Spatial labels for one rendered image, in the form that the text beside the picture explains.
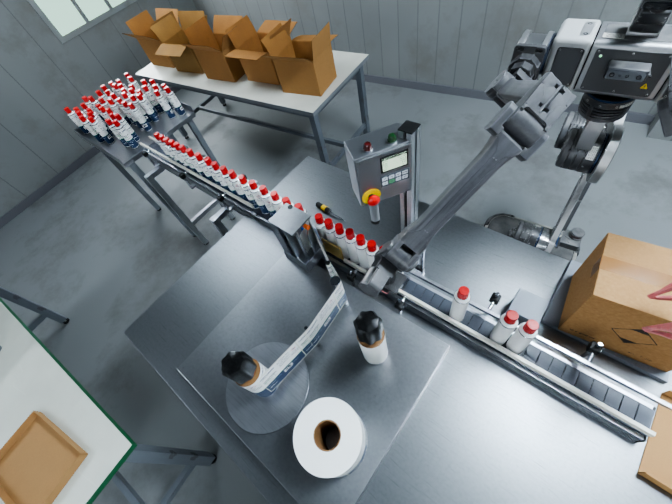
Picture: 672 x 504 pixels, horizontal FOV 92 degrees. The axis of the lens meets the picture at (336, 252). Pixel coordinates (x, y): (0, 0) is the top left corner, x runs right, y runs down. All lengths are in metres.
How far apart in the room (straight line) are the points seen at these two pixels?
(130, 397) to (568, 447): 2.42
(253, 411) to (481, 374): 0.79
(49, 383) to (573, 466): 2.01
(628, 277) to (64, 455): 2.02
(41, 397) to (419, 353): 1.61
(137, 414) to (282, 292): 1.55
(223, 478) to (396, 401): 1.35
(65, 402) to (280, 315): 0.99
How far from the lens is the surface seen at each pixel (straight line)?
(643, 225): 3.02
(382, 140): 0.96
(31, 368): 2.12
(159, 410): 2.59
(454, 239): 1.53
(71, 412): 1.85
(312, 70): 2.55
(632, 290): 1.22
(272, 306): 1.40
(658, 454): 1.41
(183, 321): 1.63
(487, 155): 0.79
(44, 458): 1.86
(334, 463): 1.05
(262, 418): 1.27
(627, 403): 1.36
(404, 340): 1.24
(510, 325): 1.13
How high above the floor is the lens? 2.06
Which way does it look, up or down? 54 degrees down
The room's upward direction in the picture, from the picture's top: 18 degrees counter-clockwise
